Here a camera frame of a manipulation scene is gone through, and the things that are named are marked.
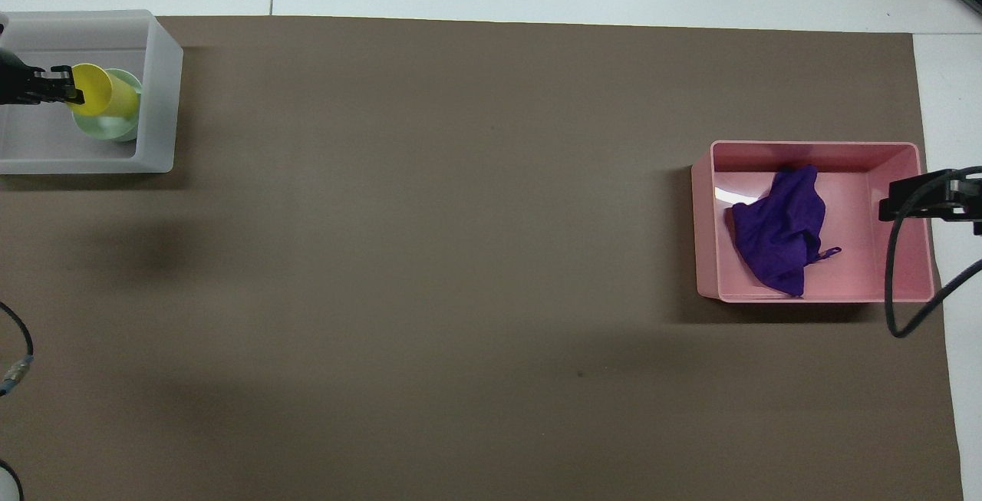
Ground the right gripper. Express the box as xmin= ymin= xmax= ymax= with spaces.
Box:
xmin=950 ymin=171 xmax=982 ymax=237

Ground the purple cloth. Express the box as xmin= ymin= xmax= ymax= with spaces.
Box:
xmin=725 ymin=164 xmax=842 ymax=298

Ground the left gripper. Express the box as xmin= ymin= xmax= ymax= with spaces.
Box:
xmin=0 ymin=48 xmax=86 ymax=107

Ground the light green plastic cup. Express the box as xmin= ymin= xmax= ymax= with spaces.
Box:
xmin=73 ymin=68 xmax=144 ymax=143

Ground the yellow plastic cup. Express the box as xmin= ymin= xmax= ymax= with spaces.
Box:
xmin=68 ymin=63 xmax=140 ymax=119

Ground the black cable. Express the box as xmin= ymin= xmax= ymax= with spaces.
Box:
xmin=0 ymin=301 xmax=35 ymax=398
xmin=884 ymin=166 xmax=982 ymax=339

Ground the pink plastic box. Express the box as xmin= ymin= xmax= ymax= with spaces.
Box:
xmin=691 ymin=140 xmax=937 ymax=304

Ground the translucent white plastic box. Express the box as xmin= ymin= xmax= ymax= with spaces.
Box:
xmin=0 ymin=10 xmax=184 ymax=176

